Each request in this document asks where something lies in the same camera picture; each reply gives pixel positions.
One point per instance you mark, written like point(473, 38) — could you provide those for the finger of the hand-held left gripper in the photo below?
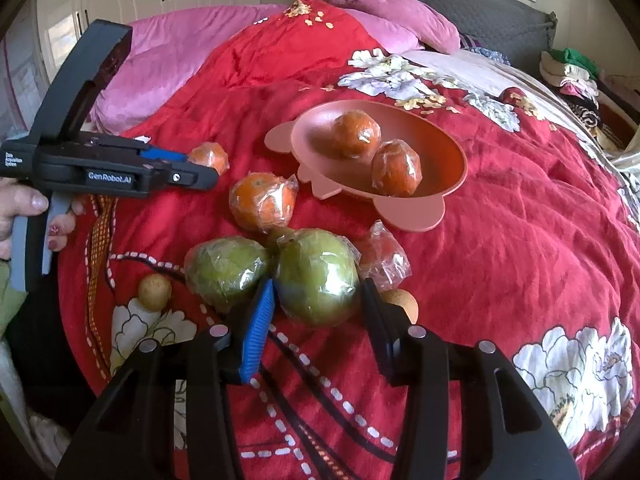
point(190, 177)
point(160, 154)

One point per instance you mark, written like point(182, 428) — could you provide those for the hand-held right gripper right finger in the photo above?
point(380, 330)

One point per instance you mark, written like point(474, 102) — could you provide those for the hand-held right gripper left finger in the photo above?
point(257, 330)

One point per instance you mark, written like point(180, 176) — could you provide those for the plastic-wrapped orange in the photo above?
point(257, 200)
point(355, 135)
point(212, 157)
point(395, 170)

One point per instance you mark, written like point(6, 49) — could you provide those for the small round brown fruit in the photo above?
point(154, 292)
point(402, 302)

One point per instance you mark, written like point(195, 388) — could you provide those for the plastic-wrapped green apple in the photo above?
point(220, 270)
point(315, 280)

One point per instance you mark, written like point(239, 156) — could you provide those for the plastic-wrapped red apple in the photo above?
point(382, 257)

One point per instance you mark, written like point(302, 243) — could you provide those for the pink silicone plate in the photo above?
point(445, 160)

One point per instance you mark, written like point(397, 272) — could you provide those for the person's left hand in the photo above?
point(20, 202)

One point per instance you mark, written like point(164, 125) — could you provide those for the pink quilt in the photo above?
point(170, 55)

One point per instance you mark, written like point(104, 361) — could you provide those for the green cloth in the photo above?
point(7, 295)

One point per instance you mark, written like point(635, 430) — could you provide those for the red floral blanket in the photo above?
point(500, 260)

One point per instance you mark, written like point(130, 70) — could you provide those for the pink pillow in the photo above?
point(380, 30)
point(400, 5)

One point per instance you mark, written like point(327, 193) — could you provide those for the white fuzzy cloth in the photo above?
point(25, 410)

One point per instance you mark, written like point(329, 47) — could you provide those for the beige bed sheet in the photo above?
point(475, 70)

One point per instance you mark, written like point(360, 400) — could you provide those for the cream satin cloth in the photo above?
point(627, 170)

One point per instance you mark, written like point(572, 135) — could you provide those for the purple striped cloth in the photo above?
point(480, 52)

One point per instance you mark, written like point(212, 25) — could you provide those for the pile of folded clothes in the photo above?
point(565, 70)

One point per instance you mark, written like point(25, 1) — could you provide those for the grey padded headboard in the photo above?
point(475, 5)

